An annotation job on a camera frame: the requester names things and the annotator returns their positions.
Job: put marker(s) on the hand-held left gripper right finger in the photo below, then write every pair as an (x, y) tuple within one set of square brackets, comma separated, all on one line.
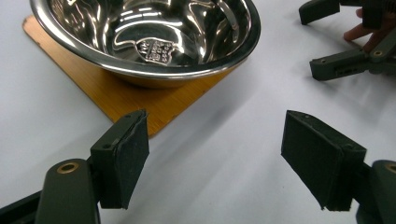
[(323, 161)]

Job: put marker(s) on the stainless steel bowl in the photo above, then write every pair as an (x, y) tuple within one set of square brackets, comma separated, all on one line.
[(93, 37)]

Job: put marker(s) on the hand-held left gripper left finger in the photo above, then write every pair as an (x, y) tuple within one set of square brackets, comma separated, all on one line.
[(124, 161)]

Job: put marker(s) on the square wooden trivet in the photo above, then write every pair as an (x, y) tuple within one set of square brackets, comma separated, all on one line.
[(130, 99)]

